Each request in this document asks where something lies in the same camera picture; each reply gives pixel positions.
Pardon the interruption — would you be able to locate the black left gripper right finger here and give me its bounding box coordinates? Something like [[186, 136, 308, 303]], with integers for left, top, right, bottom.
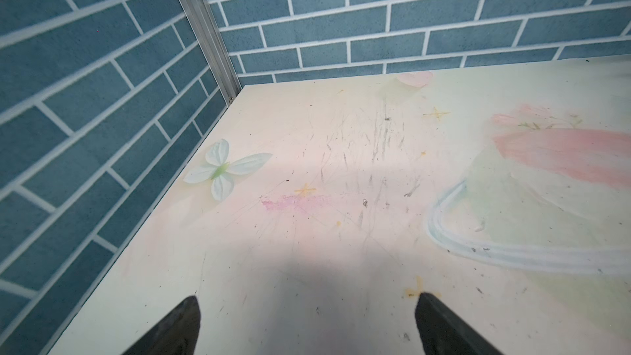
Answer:
[[415, 292, 501, 355]]

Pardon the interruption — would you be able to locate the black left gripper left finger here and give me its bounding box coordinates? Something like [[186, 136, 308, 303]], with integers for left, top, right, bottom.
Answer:
[[123, 296, 201, 355]]

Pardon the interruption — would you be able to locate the aluminium corner post left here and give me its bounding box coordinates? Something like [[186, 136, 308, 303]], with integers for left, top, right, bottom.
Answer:
[[179, 0, 242, 106]]

